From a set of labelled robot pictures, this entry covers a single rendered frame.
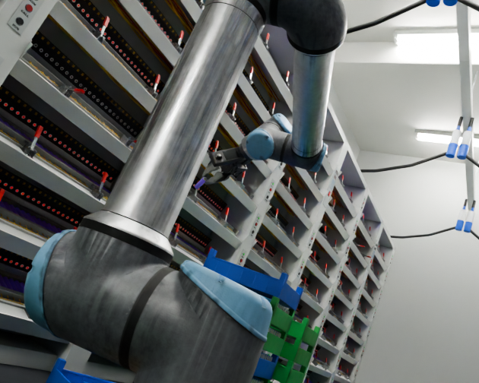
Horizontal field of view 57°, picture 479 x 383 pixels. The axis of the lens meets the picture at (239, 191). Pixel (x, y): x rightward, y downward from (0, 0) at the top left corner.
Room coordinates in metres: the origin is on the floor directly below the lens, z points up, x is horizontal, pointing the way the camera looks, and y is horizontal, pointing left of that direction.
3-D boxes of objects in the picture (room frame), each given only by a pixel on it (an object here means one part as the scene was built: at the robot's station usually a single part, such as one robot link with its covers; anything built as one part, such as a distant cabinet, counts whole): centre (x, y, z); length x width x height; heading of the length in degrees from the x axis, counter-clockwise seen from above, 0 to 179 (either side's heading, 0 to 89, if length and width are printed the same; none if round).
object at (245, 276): (1.54, -0.17, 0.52); 0.30 x 0.20 x 0.08; 59
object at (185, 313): (0.65, -0.03, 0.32); 0.17 x 0.15 x 0.18; 75
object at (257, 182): (2.19, -0.06, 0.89); 0.20 x 0.09 x 1.77; 55
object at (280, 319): (1.54, -0.17, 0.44); 0.30 x 0.20 x 0.08; 59
